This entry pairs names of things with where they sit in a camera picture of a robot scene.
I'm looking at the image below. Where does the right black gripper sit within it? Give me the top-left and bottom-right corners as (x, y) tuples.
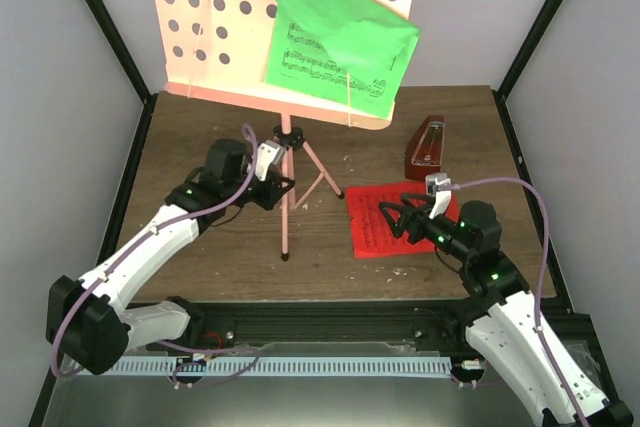
(378, 194), (472, 264)

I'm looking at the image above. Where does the red paper sheet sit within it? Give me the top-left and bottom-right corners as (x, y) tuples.
(346, 181), (444, 260)

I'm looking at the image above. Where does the reddish-brown wooden metronome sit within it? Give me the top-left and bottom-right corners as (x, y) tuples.
(404, 115), (445, 182)

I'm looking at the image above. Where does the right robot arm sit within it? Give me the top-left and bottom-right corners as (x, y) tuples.
(379, 194), (634, 426)

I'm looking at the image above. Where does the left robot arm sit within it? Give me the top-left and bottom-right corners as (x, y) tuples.
(46, 139), (294, 375)

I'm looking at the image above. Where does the green sheet music paper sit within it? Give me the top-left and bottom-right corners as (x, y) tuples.
(264, 0), (421, 119)

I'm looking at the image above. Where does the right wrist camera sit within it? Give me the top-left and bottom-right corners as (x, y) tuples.
(425, 172), (452, 219)

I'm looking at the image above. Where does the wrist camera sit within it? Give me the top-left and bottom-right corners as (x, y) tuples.
(254, 140), (286, 182)
(425, 172), (452, 219)

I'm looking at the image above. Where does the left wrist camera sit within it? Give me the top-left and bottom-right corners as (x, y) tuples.
(254, 140), (286, 182)

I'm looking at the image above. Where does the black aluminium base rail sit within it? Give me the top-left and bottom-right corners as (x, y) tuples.
(124, 299), (591, 353)

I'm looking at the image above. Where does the white slotted cable duct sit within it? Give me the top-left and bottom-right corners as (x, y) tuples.
(107, 356), (452, 378)

